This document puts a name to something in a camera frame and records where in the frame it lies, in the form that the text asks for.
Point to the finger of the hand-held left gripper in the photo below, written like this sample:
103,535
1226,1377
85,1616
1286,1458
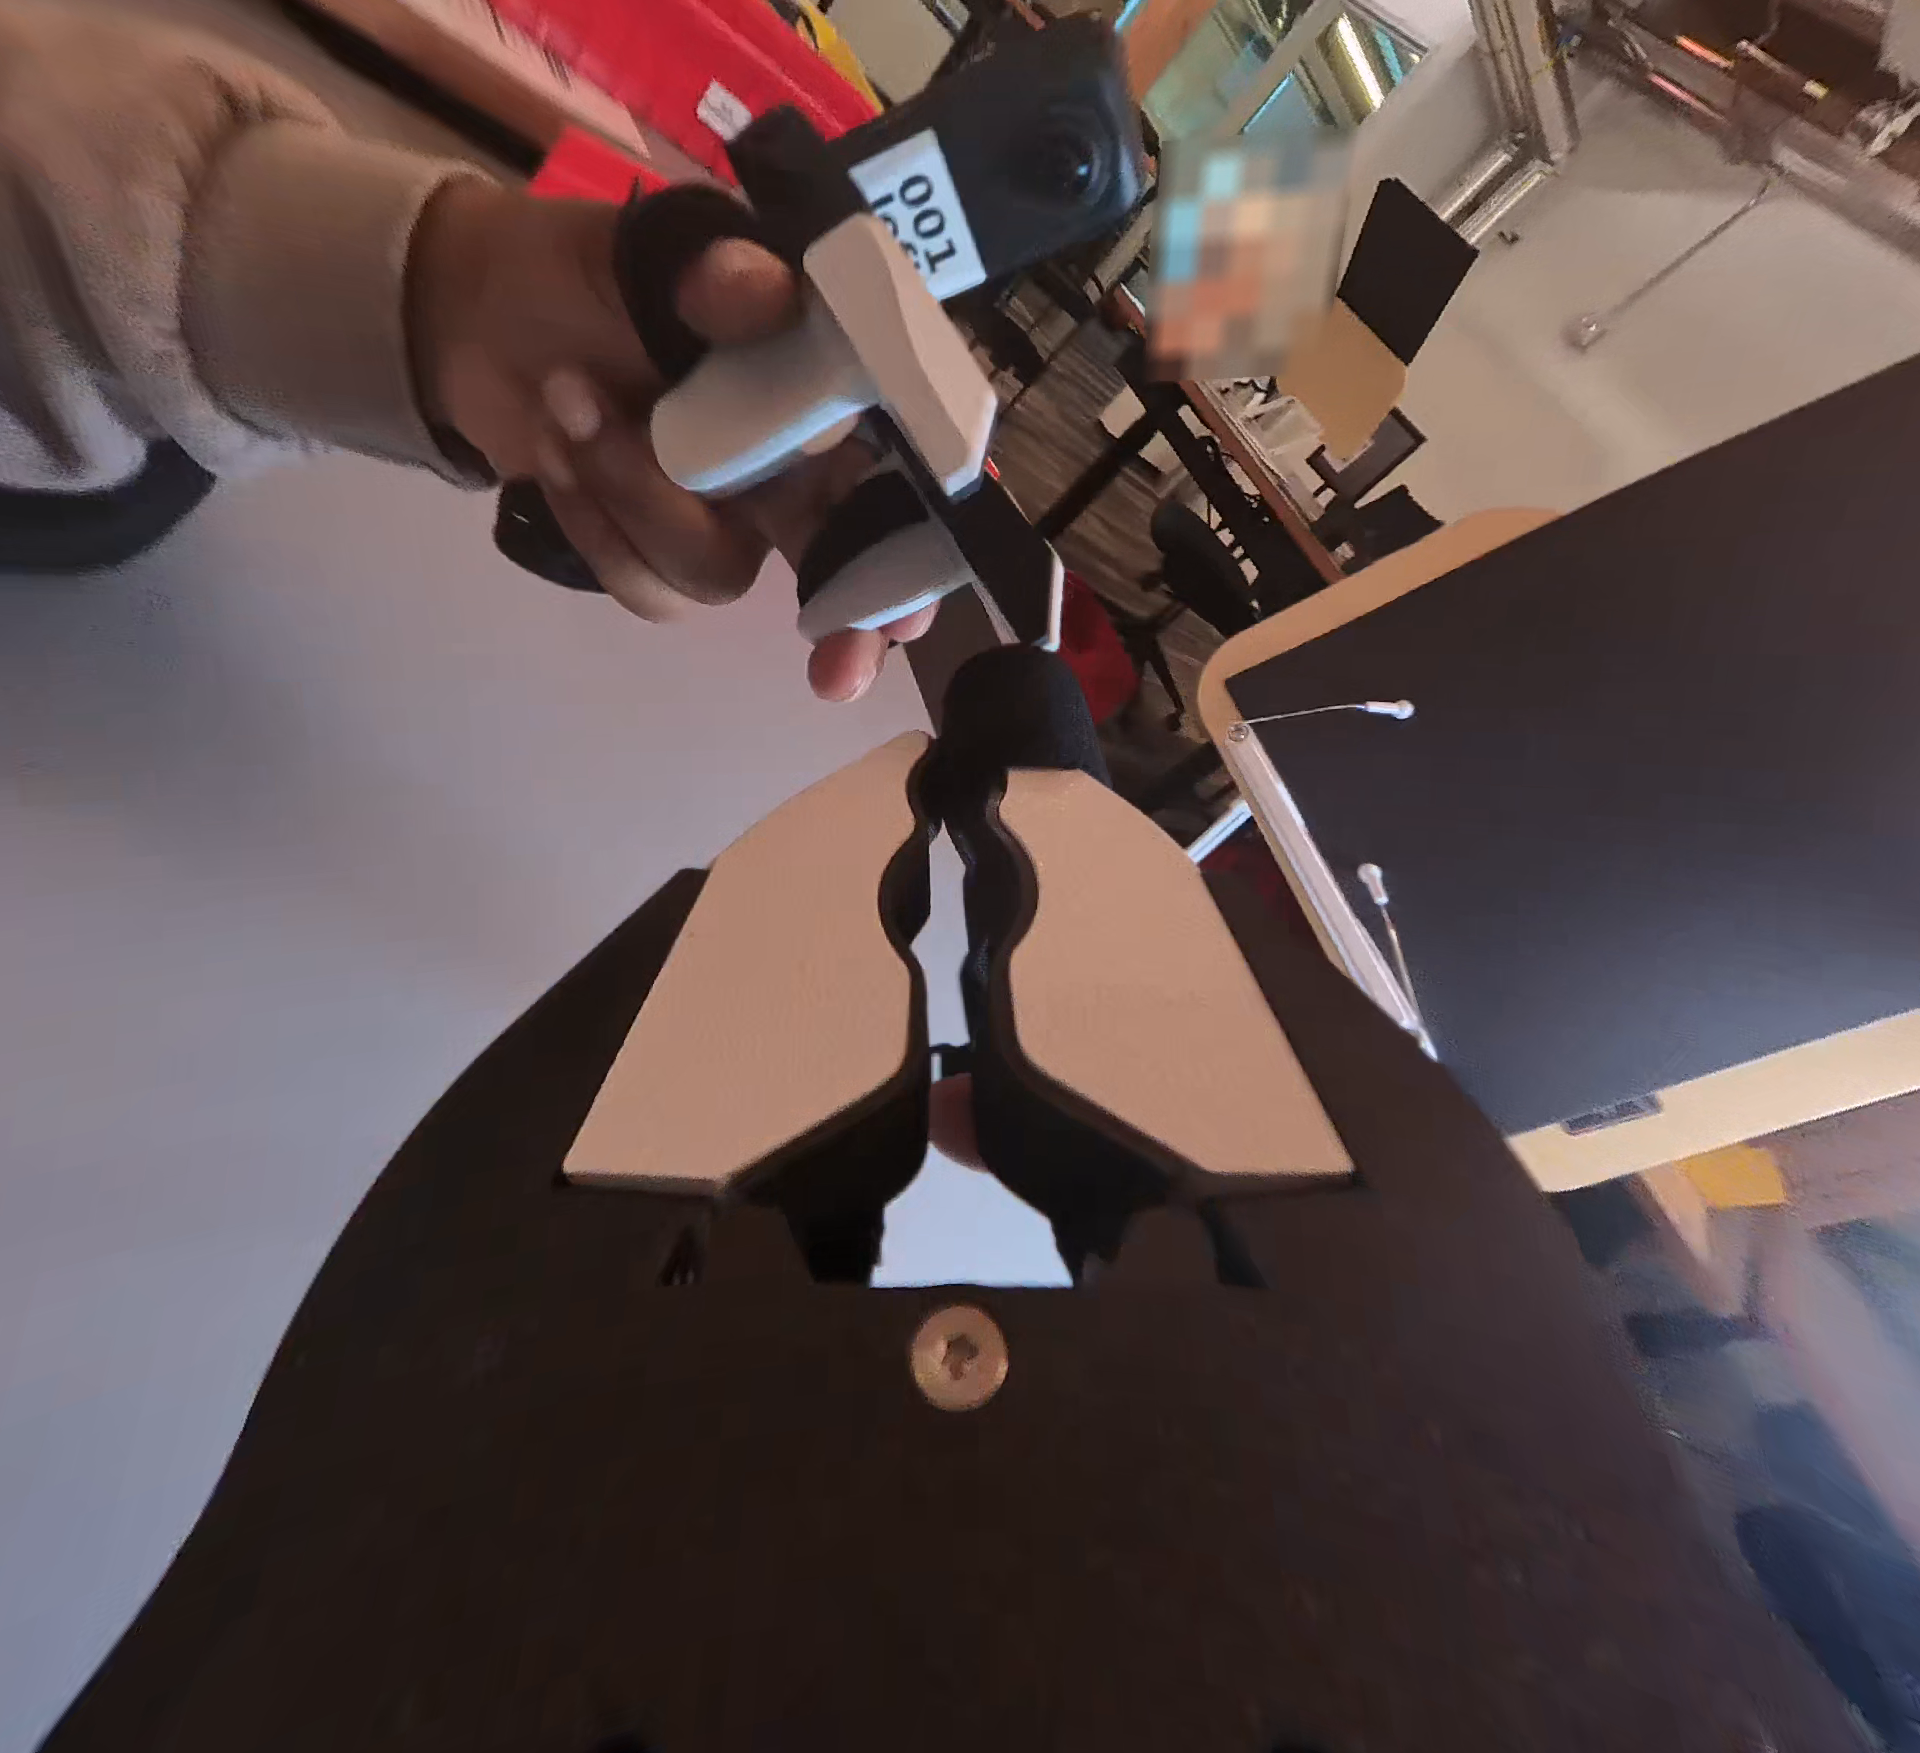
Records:
1004,560

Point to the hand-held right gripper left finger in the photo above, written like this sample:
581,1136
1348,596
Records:
764,1017

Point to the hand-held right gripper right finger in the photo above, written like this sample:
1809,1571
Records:
1154,1017

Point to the red open-front bin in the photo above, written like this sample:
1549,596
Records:
584,172

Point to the person's right hand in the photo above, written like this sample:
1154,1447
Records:
959,1131

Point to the person's left hand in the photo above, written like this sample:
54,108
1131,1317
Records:
540,329

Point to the dark red storage bin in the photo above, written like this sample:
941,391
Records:
1105,673

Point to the red bag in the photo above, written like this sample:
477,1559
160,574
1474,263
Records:
1234,855

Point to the black office chair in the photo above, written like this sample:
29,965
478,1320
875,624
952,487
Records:
1200,567

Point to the black monitor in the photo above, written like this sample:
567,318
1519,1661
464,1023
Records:
1374,472

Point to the beige board panel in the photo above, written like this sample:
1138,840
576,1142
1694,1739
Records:
1344,381

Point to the black flag panel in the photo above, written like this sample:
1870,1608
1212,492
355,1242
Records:
1405,268

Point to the black board with wooden rim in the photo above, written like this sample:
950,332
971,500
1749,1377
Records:
1622,763

